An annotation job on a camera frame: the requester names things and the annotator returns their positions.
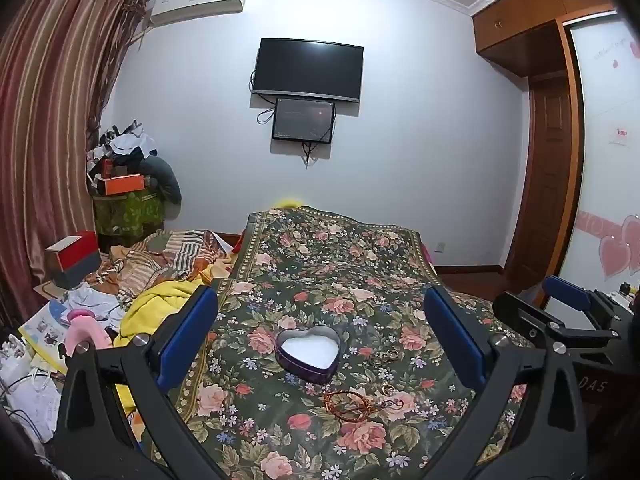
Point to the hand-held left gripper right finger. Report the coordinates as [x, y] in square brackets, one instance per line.
[452, 340]

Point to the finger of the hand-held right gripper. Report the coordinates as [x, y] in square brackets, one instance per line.
[520, 312]
[565, 292]

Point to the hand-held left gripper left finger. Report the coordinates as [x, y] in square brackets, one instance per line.
[187, 340]

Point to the pair of metal earrings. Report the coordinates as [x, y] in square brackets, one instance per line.
[390, 355]

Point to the purple heart-shaped tin box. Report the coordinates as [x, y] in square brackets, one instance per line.
[307, 350]

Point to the yellow blanket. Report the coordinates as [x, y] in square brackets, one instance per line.
[150, 310]

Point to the striped patchwork quilt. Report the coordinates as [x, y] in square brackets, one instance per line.
[170, 255]

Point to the pink toy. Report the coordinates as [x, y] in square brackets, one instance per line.
[87, 330]

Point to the white cloth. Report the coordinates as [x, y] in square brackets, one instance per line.
[95, 300]

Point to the white sliding wardrobe door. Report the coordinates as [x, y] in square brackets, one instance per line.
[600, 185]

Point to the brown wooden door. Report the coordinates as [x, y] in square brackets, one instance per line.
[545, 170]

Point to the red and grey box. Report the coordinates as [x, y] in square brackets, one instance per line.
[75, 257]

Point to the illustrated booklet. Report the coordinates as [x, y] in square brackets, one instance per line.
[42, 330]

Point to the floral blanket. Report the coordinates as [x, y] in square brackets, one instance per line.
[320, 270]

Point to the white plastic bag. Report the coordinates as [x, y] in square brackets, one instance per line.
[35, 400]

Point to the dark grey jacket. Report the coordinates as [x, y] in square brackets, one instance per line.
[160, 175]

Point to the red and white sticker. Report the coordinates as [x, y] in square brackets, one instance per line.
[621, 135]

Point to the orange box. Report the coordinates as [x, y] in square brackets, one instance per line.
[122, 185]

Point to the pile of clothes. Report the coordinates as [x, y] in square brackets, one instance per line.
[125, 142]

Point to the striped brown curtain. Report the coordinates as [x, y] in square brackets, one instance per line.
[45, 110]

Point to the wooden wardrobe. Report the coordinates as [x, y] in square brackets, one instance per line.
[525, 15]

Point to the white air conditioner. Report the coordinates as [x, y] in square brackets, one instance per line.
[200, 5]

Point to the white wall socket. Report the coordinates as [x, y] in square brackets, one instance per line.
[440, 246]

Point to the small black wall monitor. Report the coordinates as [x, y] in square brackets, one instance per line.
[302, 120]

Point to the black wall television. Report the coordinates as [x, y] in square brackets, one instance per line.
[307, 67]

